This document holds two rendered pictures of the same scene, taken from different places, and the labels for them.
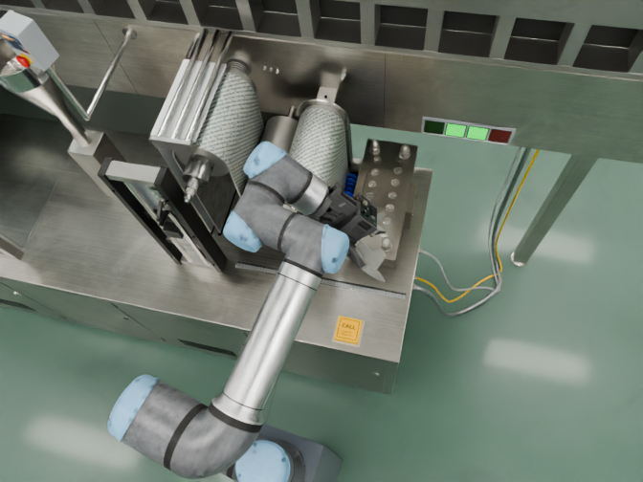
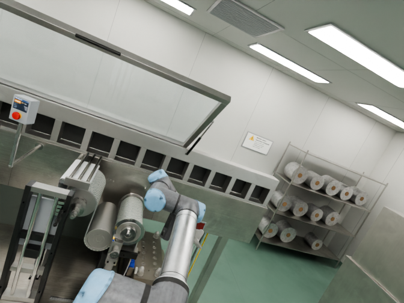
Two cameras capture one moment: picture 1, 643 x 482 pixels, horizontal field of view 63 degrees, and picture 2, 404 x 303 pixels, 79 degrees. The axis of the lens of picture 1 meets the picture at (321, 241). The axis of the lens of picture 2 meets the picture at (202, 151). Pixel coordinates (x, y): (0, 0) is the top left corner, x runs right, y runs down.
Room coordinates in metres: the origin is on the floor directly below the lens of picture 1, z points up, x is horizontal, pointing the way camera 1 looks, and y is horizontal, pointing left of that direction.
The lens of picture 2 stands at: (-0.19, 0.60, 1.98)
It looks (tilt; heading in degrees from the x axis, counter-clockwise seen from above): 12 degrees down; 318
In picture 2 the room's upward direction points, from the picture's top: 23 degrees clockwise
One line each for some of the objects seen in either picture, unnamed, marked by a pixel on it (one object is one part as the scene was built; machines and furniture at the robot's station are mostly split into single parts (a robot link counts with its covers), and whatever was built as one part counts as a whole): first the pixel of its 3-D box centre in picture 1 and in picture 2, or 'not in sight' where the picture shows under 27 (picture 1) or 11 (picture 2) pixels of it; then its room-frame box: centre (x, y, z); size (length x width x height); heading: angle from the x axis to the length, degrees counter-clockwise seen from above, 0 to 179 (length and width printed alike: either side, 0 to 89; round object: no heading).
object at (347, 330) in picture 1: (348, 330); not in sight; (0.42, -0.02, 0.91); 0.07 x 0.07 x 0.02; 66
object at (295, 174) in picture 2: not in sight; (314, 208); (1.43, -3.93, 0.92); 1.83 x 0.53 x 1.85; 66
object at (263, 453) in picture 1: (263, 467); not in sight; (0.09, 0.25, 1.07); 0.13 x 0.12 x 0.14; 52
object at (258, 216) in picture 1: (260, 221); (161, 198); (0.46, 0.10, 1.58); 0.11 x 0.11 x 0.08; 52
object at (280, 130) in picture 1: (275, 164); (103, 223); (0.86, 0.08, 1.17); 0.26 x 0.12 x 0.12; 156
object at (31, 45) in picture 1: (25, 43); (23, 109); (0.95, 0.52, 1.66); 0.07 x 0.07 x 0.10; 50
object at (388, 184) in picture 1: (381, 200); (147, 257); (0.77, -0.20, 1.00); 0.40 x 0.16 x 0.06; 156
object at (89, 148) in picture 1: (82, 138); not in sight; (1.09, 0.64, 1.18); 0.14 x 0.14 x 0.57
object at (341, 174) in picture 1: (337, 188); (133, 241); (0.78, -0.08, 1.11); 0.23 x 0.01 x 0.18; 156
